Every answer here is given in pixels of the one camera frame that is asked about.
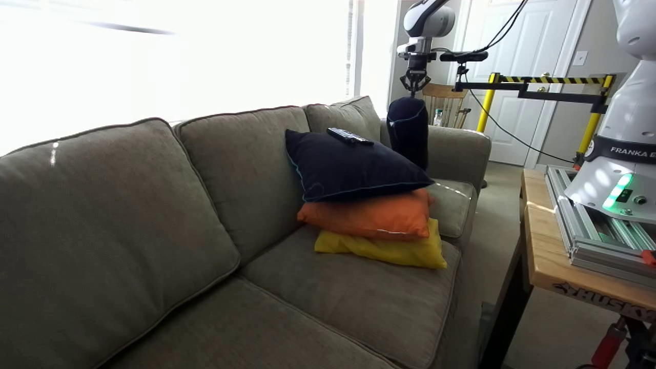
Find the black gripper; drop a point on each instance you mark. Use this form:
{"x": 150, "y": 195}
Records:
{"x": 416, "y": 63}

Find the dark blue cloth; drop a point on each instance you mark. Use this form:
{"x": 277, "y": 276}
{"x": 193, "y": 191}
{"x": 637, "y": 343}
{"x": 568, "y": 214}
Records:
{"x": 408, "y": 133}

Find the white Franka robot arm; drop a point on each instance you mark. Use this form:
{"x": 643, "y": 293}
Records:
{"x": 629, "y": 103}

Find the large dark navy pillow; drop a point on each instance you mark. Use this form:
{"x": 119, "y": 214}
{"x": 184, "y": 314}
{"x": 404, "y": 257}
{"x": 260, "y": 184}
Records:
{"x": 355, "y": 166}

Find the orange pillow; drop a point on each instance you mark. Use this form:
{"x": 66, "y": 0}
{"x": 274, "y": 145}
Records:
{"x": 369, "y": 215}

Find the yellow pillow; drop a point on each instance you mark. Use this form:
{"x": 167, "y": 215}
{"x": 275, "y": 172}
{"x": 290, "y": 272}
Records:
{"x": 390, "y": 251}

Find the grey-green fabric sofa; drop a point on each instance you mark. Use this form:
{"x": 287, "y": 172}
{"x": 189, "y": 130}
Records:
{"x": 137, "y": 239}

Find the wooden chair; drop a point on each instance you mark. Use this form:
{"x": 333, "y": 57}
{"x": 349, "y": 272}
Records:
{"x": 443, "y": 103}

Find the yellow black striped barrier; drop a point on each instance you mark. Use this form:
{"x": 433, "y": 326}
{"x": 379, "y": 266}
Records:
{"x": 487, "y": 110}

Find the black remote control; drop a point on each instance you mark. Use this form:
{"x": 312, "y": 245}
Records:
{"x": 349, "y": 135}

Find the white panel door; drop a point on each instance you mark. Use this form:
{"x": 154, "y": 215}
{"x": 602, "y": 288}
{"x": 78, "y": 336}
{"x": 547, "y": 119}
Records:
{"x": 539, "y": 47}

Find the wooden table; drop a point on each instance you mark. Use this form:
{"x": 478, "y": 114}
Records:
{"x": 547, "y": 252}

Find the bright window with blinds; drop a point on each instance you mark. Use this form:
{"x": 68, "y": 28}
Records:
{"x": 171, "y": 68}

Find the orange clamp piece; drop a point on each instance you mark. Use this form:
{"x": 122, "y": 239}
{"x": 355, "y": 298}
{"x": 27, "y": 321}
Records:
{"x": 648, "y": 258}

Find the red clamp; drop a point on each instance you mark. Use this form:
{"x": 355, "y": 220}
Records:
{"x": 607, "y": 349}

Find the black stereo camera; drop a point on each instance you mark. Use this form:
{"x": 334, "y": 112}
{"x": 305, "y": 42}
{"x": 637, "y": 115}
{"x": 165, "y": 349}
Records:
{"x": 464, "y": 55}

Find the black camera boom pole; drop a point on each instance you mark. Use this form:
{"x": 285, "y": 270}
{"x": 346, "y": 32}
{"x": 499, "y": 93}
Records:
{"x": 561, "y": 97}

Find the white light switch plate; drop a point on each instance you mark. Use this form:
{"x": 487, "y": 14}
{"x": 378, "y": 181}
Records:
{"x": 581, "y": 57}

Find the black table leg frame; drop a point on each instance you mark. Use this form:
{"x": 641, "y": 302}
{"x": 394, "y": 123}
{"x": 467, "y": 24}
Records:
{"x": 510, "y": 314}

